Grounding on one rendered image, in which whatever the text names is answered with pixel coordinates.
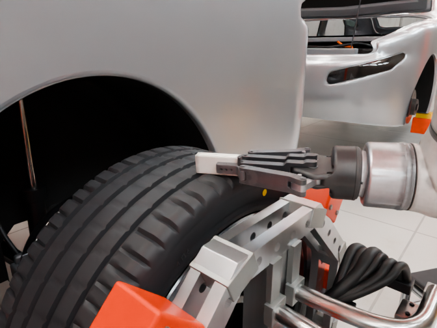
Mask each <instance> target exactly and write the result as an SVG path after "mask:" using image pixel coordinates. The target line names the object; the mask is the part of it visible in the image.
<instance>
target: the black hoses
mask: <svg viewBox="0 0 437 328"><path fill-rule="evenodd" d="M414 282H415V279H413V278H412V277H411V271H410V268H409V266H408V264H407V263H406V262H403V261H399V262H398V261H396V260H395V259H394V258H389V256H388V255H387V254H385V253H384V252H382V251H381V250H380V249H379V248H377V247H366V246H365V245H362V244H361V243H352V244H350V245H349V246H348V248H347V250H346V251H345V254H344V255H343V258H342V261H341V263H340V266H339V269H338V272H337V274H336V277H335V279H334V283H333V285H332V287H331V288H330V289H329V290H327V289H325V288H322V289H321V290H320V291H319V292H321V293H322V294H325V295H328V296H330V297H333V298H334V299H337V300H340V301H342V302H344V303H347V304H350V305H352V306H354V307H356V303H355V302H353V301H354V300H357V299H359V298H362V297H365V296H367V295H369V294H371V293H373V292H376V291H378V290H380V289H382V288H384V287H386V286H387V287H389V288H391V289H394V290H397V291H398V292H401V293H403V294H406V295H410V293H411V291H412V289H413V287H414Z"/></svg>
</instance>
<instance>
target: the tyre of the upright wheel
mask: <svg viewBox="0 0 437 328"><path fill-rule="evenodd" d="M198 152H206V153H216V152H211V151H208V150H203V149H201V148H195V147H191V146H164V147H160V148H154V149H151V150H148V151H144V152H141V153H138V154H137V155H133V156H130V157H128V158H126V159H124V160H122V161H121V162H118V163H116V164H114V165H113V166H111V167H109V168H108V170H107V171H106V170H105V171H103V172H101V173H99V174H98V175H97V176H95V178H94V180H90V181H89V182H87V183H86V184H85V185H84V186H83V189H79V190H78V191H77V192H75V193H74V194H73V196H72V199H68V200H67V201H66V202H65V203H64V204H63V205H62V206H61V207H60V208H59V212H60V213H55V214H54V215H53V216H52V217H51V219H50V220H49V225H46V226H44V227H43V228H42V229H41V231H40V232H39V233H38V235H37V241H34V242H32V243H31V245H30V247H29V248H28V249H27V252H28V254H27V255H25V256H23V258H22V259H21V262H20V263H19V265H18V267H17V270H18V272H16V273H15V274H13V276H12V278H11V281H10V283H9V285H10V287H9V288H8V289H7V290H6V292H5V295H4V298H3V300H2V303H1V309H0V328H89V327H90V326H91V324H92V322H93V321H94V319H95V317H96V315H97V314H98V312H99V310H100V308H101V307H102V305H103V304H104V302H105V300H106V298H107V296H108V295H109V293H110V292H111V290H112V288H113V286H114V285H115V283H116V282H118V281H121V282H124V283H127V284H130V285H132V286H135V287H137V288H140V289H143V290H146V291H148V292H151V293H153V294H157V295H160V296H162V297H166V295H167V293H168V292H169V290H170V289H171V287H172V286H173V285H174V283H175V282H176V280H177V279H178V277H179V276H180V275H181V274H182V272H183V271H184V269H185V268H186V267H187V266H188V265H189V263H190V262H191V261H192V259H193V258H194V257H195V256H196V255H197V254H198V253H199V251H200V249H201V247H202V246H203V245H205V244H206V243H208V242H210V240H211V239H212V238H213V237H214V236H216V235H217V234H218V233H219V232H221V231H222V230H223V229H225V228H226V227H227V226H228V225H230V224H231V223H233V222H234V221H236V220H238V219H239V218H241V217H243V216H245V215H247V214H249V213H252V212H255V211H259V210H264V209H265V208H267V207H268V206H270V205H271V204H274V203H275V202H277V201H278V200H279V198H280V197H285V196H287V195H288V194H290V193H286V192H282V191H276V190H272V189H266V188H262V187H256V186H253V185H246V184H241V183H239V178H238V176H228V175H219V174H203V173H197V172H196V161H195V155H196V154H197V153H198ZM300 240H302V250H303V258H304V272H303V277H304V278H305V279H304V285H305V286H307V287H308V286H309V279H310V266H311V249H310V248H309V247H308V245H307V244H306V243H305V242H304V240H303V239H300Z"/></svg>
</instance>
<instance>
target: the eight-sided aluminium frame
mask: <svg viewBox="0 0 437 328"><path fill-rule="evenodd" d="M326 212H327V209H325V208H323V205H322V204H321V203H319V202H315V201H312V200H308V199H306V198H302V197H297V196H295V195H292V194H288V195H287V196H285V197H280V198H279V200H278V201H277V202H275V203H274V204H271V205H270V206H268V207H267V208H265V209H264V210H261V211H260V212H258V213H257V214H255V215H253V216H251V217H250V218H248V219H247V220H245V221H243V222H242V223H240V224H238V225H237V226H235V227H233V228H231V229H229V230H228V231H226V232H225V233H223V234H221V235H220V236H214V237H213V238H212V239H211V240H210V242H208V243H206V244H205V245H203V246H202V247H201V249H200V251H199V253H198V255H197V256H196V258H195V259H194V260H193V261H192V262H191V263H190V264H189V266H190V270H189V272H188V274H187V276H186V277H185V280H184V281H183V283H182V285H181V287H180V289H179V291H178V293H177V294H176V296H175V298H174V300H173V302H172V303H173V304H175V305H176V306H178V307H179V308H180V309H182V310H184V311H185V312H186V313H188V314H189V315H191V316H192V317H193V318H195V319H196V320H198V321H199V322H201V323H202V324H203V325H204V327H205V328H225V326H226V324H227V322H228V320H229V318H230V316H231V314H232V312H233V309H234V307H235V305H236V303H237V301H238V299H239V296H240V294H241V292H242V291H243V290H244V289H245V287H246V285H247V284H248V283H249V282H250V280H251V279H253V278H254V277H255V276H256V275H257V274H258V273H260V272H261V271H263V270H264V269H265V268H266V267H267V266H268V265H269V263H270V262H271V261H273V260H274V259H275V258H276V257H277V256H281V255H282V254H283V253H285V252H286V251H287V250H288V249H289V248H290V247H291V245H292V244H294V242H296V241H297V240H298V239H303V240H304V242H305V243H306V244H307V245H308V247H309V248H310V249H311V266H310V279H309V286H308V287H309V288H312V289H314V290H316V291H318V292H319V291H320V290H321V289H322V288H323V281H324V271H325V264H328V265H329V271H328V281H327V287H326V289H327V290H329V289H330V288H331V287H332V285H333V283H334V279H335V277H336V274H337V272H338V269H339V266H340V263H341V261H342V258H343V255H344V254H345V251H346V250H347V246H346V241H343V240H342V238H341V236H340V235H339V232H338V231H337V229H336V228H335V226H334V224H333V222H332V221H331V219H330V218H329V217H327V216H326ZM305 317H307V318H308V319H310V320H311V321H313V322H315V323H316V324H318V325H320V326H321V327H323V328H336V327H337V324H338V320H337V319H335V318H333V317H331V316H329V315H326V314H324V313H322V312H319V311H318V310H315V309H314V308H311V307H309V306H307V305H306V315H305Z"/></svg>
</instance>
